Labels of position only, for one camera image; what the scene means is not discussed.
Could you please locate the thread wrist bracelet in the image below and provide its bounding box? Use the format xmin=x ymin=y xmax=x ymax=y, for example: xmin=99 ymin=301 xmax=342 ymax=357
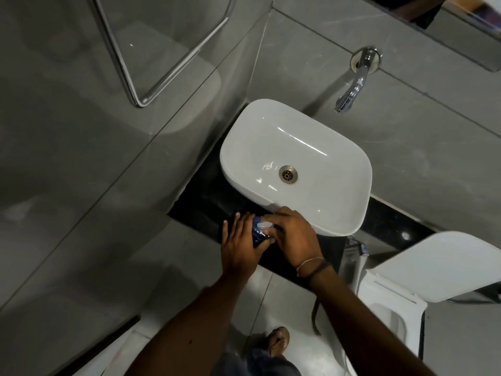
xmin=295 ymin=256 xmax=329 ymax=278

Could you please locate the person's foot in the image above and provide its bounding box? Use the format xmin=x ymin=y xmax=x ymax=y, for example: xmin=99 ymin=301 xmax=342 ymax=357
xmin=265 ymin=327 xmax=291 ymax=359

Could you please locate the person's left hand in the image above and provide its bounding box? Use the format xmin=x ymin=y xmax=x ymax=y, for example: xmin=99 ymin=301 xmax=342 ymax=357
xmin=221 ymin=212 xmax=276 ymax=281

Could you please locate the person's right forearm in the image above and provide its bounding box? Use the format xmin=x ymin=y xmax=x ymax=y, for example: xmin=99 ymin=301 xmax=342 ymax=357
xmin=299 ymin=258 xmax=435 ymax=376

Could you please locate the person's left forearm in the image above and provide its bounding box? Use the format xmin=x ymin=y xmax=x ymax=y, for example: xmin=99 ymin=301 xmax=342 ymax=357
xmin=133 ymin=266 xmax=257 ymax=376

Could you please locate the white toilet bowl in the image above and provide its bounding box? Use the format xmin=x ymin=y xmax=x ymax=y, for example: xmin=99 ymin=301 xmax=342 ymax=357
xmin=344 ymin=268 xmax=428 ymax=376

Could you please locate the chrome health faucet sprayer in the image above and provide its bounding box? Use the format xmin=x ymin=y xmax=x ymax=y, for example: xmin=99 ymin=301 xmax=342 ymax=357
xmin=345 ymin=237 xmax=369 ymax=258

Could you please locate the person's blue jeans leg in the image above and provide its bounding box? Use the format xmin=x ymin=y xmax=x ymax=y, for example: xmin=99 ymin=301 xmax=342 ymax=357
xmin=211 ymin=348 xmax=300 ymax=376

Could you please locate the chrome towel bar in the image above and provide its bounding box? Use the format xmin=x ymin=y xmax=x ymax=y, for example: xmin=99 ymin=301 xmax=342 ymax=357
xmin=87 ymin=0 xmax=238 ymax=108

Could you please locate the blue cleaner bottle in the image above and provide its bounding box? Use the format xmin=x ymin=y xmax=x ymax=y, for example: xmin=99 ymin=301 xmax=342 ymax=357
xmin=250 ymin=216 xmax=276 ymax=247

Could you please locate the black stone counter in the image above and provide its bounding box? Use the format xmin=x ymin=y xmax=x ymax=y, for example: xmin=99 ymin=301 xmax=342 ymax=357
xmin=166 ymin=103 xmax=437 ymax=290

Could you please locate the chrome wall faucet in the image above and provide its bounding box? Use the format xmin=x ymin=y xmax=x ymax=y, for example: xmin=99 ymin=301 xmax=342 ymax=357
xmin=334 ymin=47 xmax=383 ymax=113

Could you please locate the black hose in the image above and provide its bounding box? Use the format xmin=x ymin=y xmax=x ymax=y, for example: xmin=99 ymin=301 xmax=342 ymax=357
xmin=310 ymin=295 xmax=322 ymax=336

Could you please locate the wall mirror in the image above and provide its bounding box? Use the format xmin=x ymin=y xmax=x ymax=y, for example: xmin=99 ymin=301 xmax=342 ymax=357
xmin=362 ymin=0 xmax=501 ymax=73

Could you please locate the white ceramic wash basin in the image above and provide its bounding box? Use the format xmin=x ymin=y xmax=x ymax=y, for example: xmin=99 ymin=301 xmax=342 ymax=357
xmin=219 ymin=99 xmax=373 ymax=237

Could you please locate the person's right hand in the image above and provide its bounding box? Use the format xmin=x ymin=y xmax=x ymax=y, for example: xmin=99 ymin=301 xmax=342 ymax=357
xmin=259 ymin=206 xmax=325 ymax=268

